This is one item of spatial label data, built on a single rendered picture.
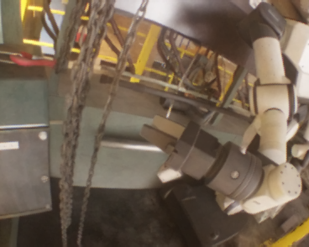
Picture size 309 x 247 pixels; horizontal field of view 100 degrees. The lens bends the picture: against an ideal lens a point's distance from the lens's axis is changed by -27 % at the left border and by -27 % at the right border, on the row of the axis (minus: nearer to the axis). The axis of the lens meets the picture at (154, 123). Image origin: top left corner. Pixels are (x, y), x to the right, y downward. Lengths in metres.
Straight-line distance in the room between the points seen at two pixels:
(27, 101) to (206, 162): 0.33
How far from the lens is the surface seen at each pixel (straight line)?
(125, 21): 3.56
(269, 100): 0.48
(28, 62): 0.41
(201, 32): 0.90
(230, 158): 0.28
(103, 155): 1.00
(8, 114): 0.36
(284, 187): 0.30
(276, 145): 0.39
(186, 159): 0.27
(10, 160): 0.41
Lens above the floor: 0.99
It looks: 27 degrees down
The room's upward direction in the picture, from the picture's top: 25 degrees clockwise
